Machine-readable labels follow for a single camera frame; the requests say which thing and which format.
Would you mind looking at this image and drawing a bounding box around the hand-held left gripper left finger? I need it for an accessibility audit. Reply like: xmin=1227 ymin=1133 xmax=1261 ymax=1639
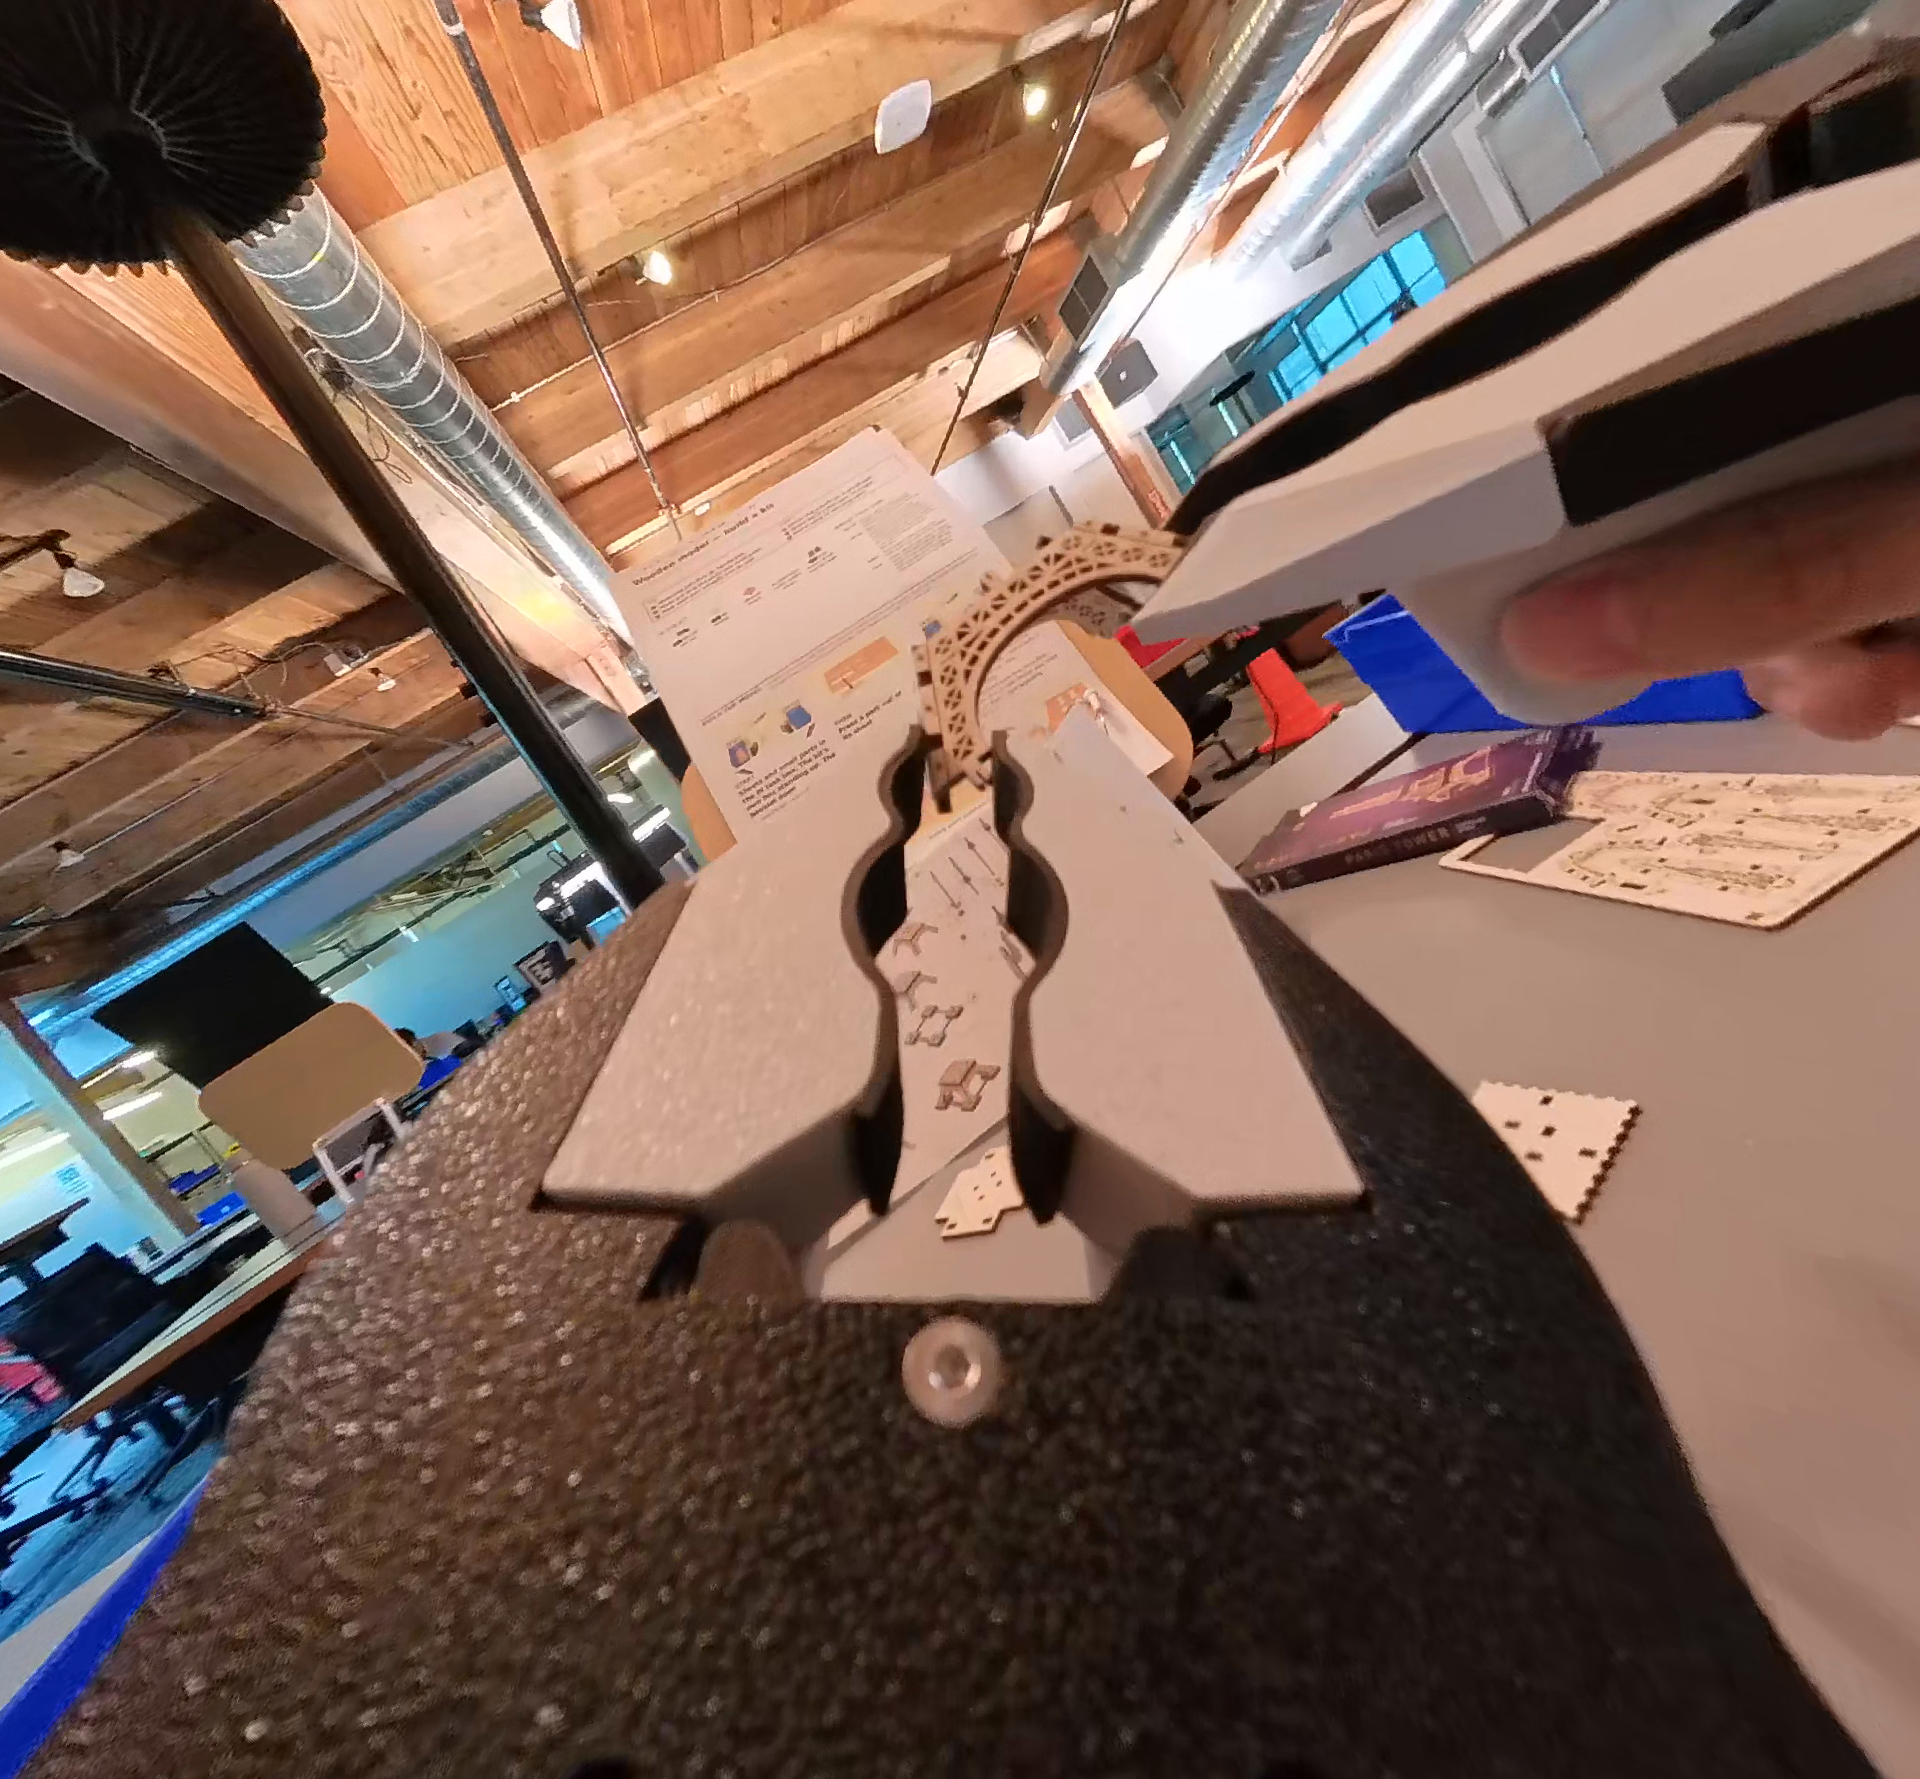
xmin=538 ymin=730 xmax=927 ymax=1233

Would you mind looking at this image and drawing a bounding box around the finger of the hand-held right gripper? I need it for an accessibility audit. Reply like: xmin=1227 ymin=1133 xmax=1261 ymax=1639
xmin=1169 ymin=121 xmax=1809 ymax=537
xmin=1125 ymin=159 xmax=1920 ymax=733

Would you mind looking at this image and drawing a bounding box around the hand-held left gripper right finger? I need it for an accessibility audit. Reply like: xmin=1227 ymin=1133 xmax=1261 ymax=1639
xmin=990 ymin=730 xmax=1366 ymax=1237

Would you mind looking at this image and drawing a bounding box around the wooden lattice arch piece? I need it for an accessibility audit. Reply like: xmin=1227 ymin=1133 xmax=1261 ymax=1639
xmin=912 ymin=528 xmax=1190 ymax=821

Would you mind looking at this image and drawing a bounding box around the person's right hand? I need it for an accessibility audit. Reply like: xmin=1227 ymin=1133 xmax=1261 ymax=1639
xmin=1501 ymin=518 xmax=1920 ymax=746

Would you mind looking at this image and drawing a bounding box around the blue plastic bin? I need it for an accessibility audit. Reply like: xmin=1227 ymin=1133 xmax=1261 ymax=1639
xmin=1323 ymin=591 xmax=1767 ymax=740
xmin=0 ymin=1483 xmax=207 ymax=1779

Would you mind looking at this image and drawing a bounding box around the orange traffic cone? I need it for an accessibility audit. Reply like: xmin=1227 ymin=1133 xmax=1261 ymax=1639
xmin=1243 ymin=644 xmax=1347 ymax=765

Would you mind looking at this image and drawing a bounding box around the parts diagram sheet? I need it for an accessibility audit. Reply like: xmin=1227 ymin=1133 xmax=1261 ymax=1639
xmin=878 ymin=690 xmax=1186 ymax=1218

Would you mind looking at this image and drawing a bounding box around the purple puzzle box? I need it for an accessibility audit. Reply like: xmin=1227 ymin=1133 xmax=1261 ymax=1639
xmin=1234 ymin=726 xmax=1603 ymax=900

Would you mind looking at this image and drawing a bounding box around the rounded plywood board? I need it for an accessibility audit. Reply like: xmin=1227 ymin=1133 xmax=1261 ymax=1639
xmin=679 ymin=620 xmax=1197 ymax=858

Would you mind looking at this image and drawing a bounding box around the small square wooden plate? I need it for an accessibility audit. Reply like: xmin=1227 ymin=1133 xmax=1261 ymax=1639
xmin=1468 ymin=1077 xmax=1641 ymax=1225

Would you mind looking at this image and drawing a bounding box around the plywood chair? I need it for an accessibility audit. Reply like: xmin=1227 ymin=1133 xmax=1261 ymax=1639
xmin=198 ymin=1002 xmax=430 ymax=1211

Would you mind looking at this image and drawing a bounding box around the laser-cut wooden parts sheet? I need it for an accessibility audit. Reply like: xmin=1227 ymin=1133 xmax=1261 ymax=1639
xmin=1437 ymin=762 xmax=1920 ymax=933

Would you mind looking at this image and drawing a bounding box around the colour printed instruction sheet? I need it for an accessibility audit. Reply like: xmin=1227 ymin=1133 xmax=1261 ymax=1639
xmin=606 ymin=427 xmax=1029 ymax=851

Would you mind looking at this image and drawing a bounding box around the black screen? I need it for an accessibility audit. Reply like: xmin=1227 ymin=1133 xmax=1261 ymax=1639
xmin=91 ymin=920 xmax=337 ymax=1094

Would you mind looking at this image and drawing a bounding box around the black metal pole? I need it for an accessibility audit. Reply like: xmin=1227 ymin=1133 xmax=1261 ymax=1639
xmin=168 ymin=215 xmax=667 ymax=915

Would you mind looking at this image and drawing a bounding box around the black pleated lamp shade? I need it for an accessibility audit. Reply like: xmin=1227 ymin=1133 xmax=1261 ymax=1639
xmin=0 ymin=0 xmax=330 ymax=271

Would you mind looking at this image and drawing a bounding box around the silver spiral duct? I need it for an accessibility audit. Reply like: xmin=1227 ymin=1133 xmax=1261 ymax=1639
xmin=1035 ymin=0 xmax=1503 ymax=402
xmin=1246 ymin=0 xmax=1728 ymax=269
xmin=226 ymin=189 xmax=639 ymax=647

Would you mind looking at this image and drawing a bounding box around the wooden frame piece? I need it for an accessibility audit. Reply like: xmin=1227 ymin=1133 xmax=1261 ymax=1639
xmin=933 ymin=1153 xmax=1041 ymax=1243

